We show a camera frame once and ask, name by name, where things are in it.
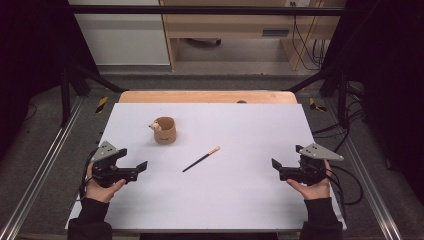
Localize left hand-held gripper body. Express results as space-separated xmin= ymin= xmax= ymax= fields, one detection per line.
xmin=91 ymin=140 xmax=139 ymax=188

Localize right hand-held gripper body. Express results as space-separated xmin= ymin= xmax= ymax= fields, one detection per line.
xmin=287 ymin=142 xmax=345 ymax=187

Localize wooden cup with animal figure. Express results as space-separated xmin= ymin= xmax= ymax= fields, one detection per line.
xmin=148 ymin=116 xmax=177 ymax=146

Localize person's right hand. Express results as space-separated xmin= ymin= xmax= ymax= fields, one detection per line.
xmin=286 ymin=159 xmax=333 ymax=201

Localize person's left hand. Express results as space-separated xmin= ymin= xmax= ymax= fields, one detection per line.
xmin=84 ymin=162 xmax=127 ymax=204

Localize yellow black tape piece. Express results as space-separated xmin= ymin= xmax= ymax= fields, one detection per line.
xmin=308 ymin=97 xmax=328 ymax=113
xmin=95 ymin=96 xmax=110 ymax=115

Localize white board sheet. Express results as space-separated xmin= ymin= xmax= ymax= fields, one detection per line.
xmin=64 ymin=102 xmax=348 ymax=233

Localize black metal stand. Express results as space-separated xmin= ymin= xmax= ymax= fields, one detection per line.
xmin=287 ymin=63 xmax=350 ymax=128
xmin=59 ymin=62 xmax=128 ymax=128

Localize light wooden table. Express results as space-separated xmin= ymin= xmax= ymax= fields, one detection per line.
xmin=118 ymin=90 xmax=299 ymax=105

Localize black curtain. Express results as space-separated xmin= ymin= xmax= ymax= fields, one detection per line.
xmin=0 ymin=0 xmax=101 ymax=161
xmin=321 ymin=0 xmax=424 ymax=201

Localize white cabinet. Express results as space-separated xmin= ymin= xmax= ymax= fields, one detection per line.
xmin=67 ymin=0 xmax=171 ymax=66

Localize light wooden desk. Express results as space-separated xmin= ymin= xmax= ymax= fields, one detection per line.
xmin=159 ymin=0 xmax=348 ymax=72

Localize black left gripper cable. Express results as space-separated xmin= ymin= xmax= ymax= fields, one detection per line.
xmin=78 ymin=149 xmax=98 ymax=201

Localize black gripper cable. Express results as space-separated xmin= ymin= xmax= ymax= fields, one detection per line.
xmin=324 ymin=164 xmax=365 ymax=224
xmin=78 ymin=149 xmax=98 ymax=201

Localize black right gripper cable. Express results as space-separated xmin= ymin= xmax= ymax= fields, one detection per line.
xmin=324 ymin=164 xmax=365 ymax=224

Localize black floor cables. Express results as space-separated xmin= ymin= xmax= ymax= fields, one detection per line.
xmin=312 ymin=81 xmax=366 ymax=154

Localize aluminium floor rail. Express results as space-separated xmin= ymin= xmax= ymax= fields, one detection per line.
xmin=323 ymin=99 xmax=405 ymax=240
xmin=0 ymin=96 xmax=86 ymax=240

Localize bundle of hanging cables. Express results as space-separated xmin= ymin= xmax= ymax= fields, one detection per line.
xmin=289 ymin=1 xmax=328 ymax=72

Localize black horizontal frame bar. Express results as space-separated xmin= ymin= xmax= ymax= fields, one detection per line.
xmin=66 ymin=4 xmax=346 ymax=17

